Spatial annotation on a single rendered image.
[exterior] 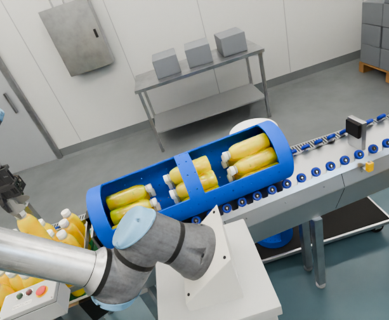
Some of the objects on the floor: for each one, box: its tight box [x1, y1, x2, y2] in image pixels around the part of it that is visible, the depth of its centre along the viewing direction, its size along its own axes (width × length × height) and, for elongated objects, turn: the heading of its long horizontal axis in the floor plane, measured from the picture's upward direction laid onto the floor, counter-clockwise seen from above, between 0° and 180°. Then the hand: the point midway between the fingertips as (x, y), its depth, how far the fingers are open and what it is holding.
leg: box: [298, 221, 313, 271], centre depth 184 cm, size 6×6×63 cm
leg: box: [310, 217, 326, 289], centre depth 172 cm, size 6×6×63 cm
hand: (19, 213), depth 113 cm, fingers closed on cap, 4 cm apart
